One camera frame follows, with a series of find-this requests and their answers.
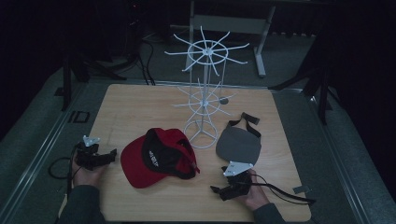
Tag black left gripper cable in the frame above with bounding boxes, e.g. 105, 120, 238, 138
48, 146, 78, 188

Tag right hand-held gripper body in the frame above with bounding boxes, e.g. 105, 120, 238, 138
222, 161, 254, 194

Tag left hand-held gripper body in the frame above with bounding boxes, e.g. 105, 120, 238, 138
75, 134, 105, 171

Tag white wire rack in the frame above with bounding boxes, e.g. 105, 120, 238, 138
163, 25, 250, 149

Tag person's right hand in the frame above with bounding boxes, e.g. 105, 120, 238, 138
242, 169, 271, 212

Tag red and black cap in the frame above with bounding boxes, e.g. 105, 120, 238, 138
120, 127, 201, 189

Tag black floor cables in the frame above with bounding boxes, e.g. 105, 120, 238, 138
136, 36, 157, 87

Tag black rectangular bracket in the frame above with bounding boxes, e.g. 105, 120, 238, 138
68, 110, 92, 124

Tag person's left hand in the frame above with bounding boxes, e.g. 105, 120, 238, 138
71, 152, 108, 188

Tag grey tape piece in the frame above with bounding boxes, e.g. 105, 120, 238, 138
292, 185, 312, 194

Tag grey visor with black strap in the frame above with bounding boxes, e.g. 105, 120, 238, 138
215, 111, 262, 167

